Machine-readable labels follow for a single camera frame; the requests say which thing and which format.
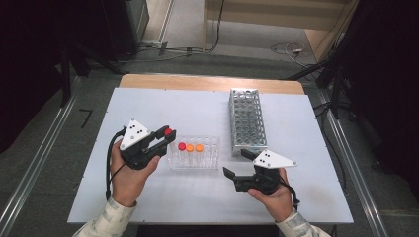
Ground black floor cable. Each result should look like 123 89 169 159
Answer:
312 101 349 192

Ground black metal stand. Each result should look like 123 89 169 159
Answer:
58 40 127 108
285 57 349 120

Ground orange capped test tube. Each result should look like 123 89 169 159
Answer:
186 143 196 165
195 143 205 165

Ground light wooden furniture frame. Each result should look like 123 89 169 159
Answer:
203 0 360 63

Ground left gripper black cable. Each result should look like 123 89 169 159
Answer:
105 127 127 201

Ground black hanging cable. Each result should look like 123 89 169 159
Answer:
205 0 226 53

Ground metal test tube rack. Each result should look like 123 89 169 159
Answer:
228 87 269 158

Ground person's right hand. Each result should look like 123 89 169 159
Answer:
247 167 294 223

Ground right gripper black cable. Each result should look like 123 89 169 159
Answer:
278 177 301 211

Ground dark grey cabinet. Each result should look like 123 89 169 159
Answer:
102 0 150 58

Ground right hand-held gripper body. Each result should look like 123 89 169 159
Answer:
245 149 298 196

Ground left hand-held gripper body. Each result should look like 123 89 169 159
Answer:
119 118 163 171

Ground grey floor cables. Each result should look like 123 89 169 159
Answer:
129 39 207 64

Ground person's left hand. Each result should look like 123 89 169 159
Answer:
109 139 162 208

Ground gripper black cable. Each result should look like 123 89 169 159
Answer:
278 177 301 211
105 127 127 201

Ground clear acrylic test tube rack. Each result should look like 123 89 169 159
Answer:
167 134 221 172

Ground white floor cable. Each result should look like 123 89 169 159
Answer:
270 41 309 67

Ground black curtain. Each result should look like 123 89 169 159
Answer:
342 0 419 189
0 0 112 156

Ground metal floor rail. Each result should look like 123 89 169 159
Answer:
314 87 391 237
0 76 82 233

